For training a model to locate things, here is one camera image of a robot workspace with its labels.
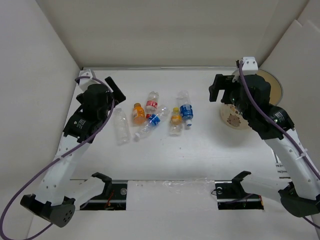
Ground orange juice bottle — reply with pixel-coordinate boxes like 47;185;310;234
132;102;146;125

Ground clear unlabelled plastic bottle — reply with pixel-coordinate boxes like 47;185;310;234
114;108;131;146

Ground red label plastic bottle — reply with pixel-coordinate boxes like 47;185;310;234
145;91;159;119

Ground crushed blue label bottle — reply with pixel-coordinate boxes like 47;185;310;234
133;105;170;142

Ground blue label white cap bottle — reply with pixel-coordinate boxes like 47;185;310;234
177;90;194;127

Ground yellow cap orange label bottle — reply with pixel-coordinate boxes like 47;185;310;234
169;107;183;136

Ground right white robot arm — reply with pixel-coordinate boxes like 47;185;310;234
209;74;320;218

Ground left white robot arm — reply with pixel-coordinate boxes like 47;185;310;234
20;76;126;228

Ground beige capybara bin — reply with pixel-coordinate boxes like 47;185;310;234
219;68;284;131

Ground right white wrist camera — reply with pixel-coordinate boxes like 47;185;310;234
232;56;259;83

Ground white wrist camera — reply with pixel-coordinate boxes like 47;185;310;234
78;69;97;92
232;56;259;83

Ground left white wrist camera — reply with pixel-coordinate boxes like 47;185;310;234
78;69;97;92

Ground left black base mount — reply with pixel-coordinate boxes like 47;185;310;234
80;181;128;211

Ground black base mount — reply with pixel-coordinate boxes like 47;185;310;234
211;180;264;210
80;181;128;211

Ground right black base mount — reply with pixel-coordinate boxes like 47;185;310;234
211;180;264;210

